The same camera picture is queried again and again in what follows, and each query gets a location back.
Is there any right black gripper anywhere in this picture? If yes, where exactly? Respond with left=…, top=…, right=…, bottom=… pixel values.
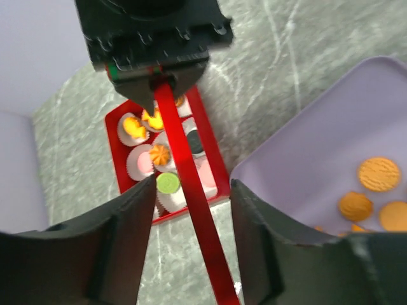
left=75, top=1, right=233, bottom=115

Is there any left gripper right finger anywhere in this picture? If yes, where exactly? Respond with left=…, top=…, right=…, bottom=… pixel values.
left=230, top=180, right=406, bottom=305

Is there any lilac plastic tray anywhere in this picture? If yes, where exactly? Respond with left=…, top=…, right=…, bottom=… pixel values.
left=231, top=57, right=406, bottom=234

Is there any red cookie box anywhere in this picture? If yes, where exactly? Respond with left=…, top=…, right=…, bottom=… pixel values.
left=105, top=88, right=230, bottom=224

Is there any black sandwich cookie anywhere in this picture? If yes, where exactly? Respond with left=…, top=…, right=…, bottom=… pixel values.
left=186, top=129, right=204, bottom=154

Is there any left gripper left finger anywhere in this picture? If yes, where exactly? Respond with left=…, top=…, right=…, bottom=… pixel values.
left=1, top=176, right=156, bottom=304

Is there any plain orange round cookie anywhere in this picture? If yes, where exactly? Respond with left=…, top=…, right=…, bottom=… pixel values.
left=379, top=201, right=407, bottom=232

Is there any green round cookie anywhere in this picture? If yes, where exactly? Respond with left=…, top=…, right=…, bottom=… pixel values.
left=156, top=172, right=181, bottom=194

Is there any red box lid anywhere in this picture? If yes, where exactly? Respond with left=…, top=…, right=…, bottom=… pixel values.
left=155, top=83, right=240, bottom=305

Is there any pink round cookie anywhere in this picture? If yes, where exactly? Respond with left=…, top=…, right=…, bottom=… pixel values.
left=137, top=151, right=154, bottom=173
left=198, top=163, right=216, bottom=188

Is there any dotted round biscuit middle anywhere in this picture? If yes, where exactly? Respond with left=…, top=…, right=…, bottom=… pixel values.
left=357, top=157, right=402, bottom=193

